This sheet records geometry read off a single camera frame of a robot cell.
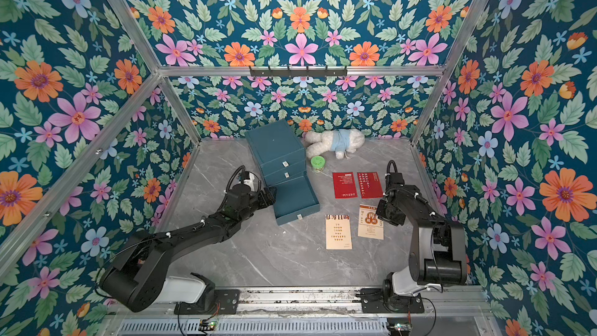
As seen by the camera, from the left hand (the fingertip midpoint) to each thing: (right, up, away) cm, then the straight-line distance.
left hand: (272, 188), depth 89 cm
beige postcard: (+26, -18, 0) cm, 31 cm away
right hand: (+46, -11, +1) cm, 48 cm away
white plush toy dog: (+29, +20, +19) cm, 40 cm away
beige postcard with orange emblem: (+39, -15, +2) cm, 42 cm away
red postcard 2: (+41, 0, +13) cm, 43 cm away
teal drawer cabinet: (+4, +13, -5) cm, 14 cm away
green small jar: (+18, +10, +16) cm, 26 cm away
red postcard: (+30, 0, +15) cm, 33 cm away
